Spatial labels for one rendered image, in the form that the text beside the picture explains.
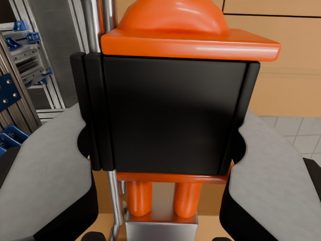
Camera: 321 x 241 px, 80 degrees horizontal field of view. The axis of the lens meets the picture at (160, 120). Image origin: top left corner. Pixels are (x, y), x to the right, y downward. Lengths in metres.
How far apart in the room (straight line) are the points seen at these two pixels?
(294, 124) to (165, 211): 1.73
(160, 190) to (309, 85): 0.90
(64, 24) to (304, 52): 1.10
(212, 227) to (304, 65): 0.72
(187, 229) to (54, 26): 1.17
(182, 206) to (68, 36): 1.13
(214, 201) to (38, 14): 1.16
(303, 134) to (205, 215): 1.61
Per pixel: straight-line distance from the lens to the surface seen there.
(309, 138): 2.04
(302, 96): 1.03
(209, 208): 0.46
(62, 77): 1.31
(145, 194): 0.16
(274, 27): 0.87
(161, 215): 0.18
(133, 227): 0.18
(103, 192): 0.48
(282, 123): 1.82
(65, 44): 1.23
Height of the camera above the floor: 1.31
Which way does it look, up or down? 59 degrees down
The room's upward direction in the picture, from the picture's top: 179 degrees counter-clockwise
